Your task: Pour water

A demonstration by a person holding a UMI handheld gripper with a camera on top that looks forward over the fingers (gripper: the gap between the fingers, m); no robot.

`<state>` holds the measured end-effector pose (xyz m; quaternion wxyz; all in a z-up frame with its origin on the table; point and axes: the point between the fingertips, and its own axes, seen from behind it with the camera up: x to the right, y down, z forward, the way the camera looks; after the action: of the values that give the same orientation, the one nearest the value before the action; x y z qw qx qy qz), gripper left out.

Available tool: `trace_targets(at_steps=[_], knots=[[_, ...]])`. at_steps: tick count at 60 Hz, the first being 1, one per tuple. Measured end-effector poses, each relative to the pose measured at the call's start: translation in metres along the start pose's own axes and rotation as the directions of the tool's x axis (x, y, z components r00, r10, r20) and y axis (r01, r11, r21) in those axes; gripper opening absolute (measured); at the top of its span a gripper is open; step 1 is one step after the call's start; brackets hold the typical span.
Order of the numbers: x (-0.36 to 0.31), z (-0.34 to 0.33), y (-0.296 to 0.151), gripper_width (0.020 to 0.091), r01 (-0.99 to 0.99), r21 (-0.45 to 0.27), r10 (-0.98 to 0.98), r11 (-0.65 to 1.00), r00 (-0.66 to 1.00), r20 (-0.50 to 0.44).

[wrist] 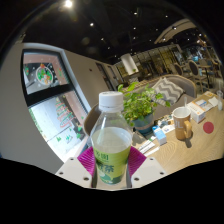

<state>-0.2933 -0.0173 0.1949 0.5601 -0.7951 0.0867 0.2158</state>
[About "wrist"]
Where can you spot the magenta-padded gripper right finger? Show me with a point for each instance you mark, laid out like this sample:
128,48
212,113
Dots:
145,170

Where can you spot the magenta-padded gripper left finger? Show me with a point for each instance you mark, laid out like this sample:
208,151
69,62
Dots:
76,170

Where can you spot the green-label clear drink bottle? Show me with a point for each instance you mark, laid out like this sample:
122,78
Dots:
111,146

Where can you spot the white tube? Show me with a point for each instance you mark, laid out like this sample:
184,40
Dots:
146,147

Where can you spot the small blue-white carton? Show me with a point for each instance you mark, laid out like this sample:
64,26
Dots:
160,136

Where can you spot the yellow-brown ceramic mug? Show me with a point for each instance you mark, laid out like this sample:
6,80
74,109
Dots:
181,128

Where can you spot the window with festive stickers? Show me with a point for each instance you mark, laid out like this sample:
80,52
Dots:
53,116

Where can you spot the green potted plant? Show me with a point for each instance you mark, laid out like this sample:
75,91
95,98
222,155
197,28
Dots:
140,105

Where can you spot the white box with orange print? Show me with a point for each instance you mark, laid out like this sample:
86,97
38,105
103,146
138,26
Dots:
196,113

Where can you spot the clear plastic stirrer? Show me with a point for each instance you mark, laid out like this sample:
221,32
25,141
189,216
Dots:
185,101

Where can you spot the grey chevron cushion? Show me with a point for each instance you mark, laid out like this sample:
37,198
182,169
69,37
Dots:
168,90

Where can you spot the blue-white packet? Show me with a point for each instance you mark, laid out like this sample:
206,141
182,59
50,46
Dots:
203,102

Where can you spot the group of dining chairs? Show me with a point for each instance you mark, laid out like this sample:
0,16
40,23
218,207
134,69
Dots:
195,68

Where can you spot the group of ceiling lights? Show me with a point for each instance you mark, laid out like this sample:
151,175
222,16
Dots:
68,3

